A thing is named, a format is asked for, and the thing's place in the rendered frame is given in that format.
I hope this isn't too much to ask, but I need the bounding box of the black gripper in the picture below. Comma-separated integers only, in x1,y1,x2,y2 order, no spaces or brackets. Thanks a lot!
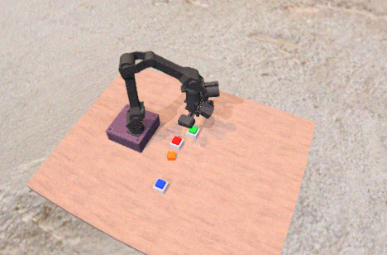
178,93,208,129

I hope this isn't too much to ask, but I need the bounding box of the blue button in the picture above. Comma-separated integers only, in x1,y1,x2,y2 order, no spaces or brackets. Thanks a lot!
152,178,169,194

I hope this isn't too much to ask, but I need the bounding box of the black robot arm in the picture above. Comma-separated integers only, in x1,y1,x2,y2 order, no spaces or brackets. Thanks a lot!
118,51,220,137

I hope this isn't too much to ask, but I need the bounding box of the small orange and yellow block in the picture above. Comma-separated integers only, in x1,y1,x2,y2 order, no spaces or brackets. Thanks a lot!
167,152,175,161

